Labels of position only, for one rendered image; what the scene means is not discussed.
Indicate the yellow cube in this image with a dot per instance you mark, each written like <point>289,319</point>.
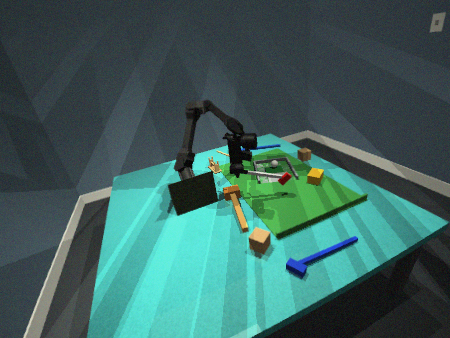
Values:
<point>315,176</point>

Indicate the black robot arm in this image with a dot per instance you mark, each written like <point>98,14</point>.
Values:
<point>193,110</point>

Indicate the tan cube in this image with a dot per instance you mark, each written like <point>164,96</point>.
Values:
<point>260,240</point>
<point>304,154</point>

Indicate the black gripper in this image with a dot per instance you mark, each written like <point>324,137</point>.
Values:
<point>236,166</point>

